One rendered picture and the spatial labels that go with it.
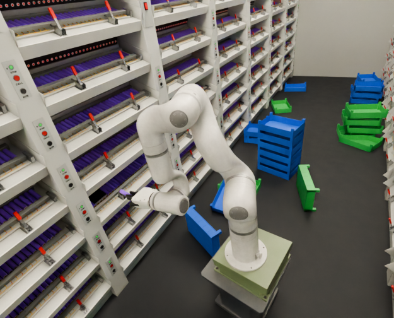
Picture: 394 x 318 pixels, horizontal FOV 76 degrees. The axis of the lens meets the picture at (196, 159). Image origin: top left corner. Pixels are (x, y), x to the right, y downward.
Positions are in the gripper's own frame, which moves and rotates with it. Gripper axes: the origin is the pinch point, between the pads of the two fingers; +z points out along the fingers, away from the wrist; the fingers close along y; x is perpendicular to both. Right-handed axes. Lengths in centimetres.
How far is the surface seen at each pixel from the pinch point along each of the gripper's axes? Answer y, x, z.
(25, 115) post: 21, -51, 4
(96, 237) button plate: 18.3, 13.7, 14.3
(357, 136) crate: -202, 72, -82
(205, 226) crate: -29, 45, -12
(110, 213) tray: 6.7, 8.5, 14.3
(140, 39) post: -47, -63, 6
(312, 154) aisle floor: -162, 70, -48
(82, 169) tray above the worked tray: 6.1, -17.5, 18.9
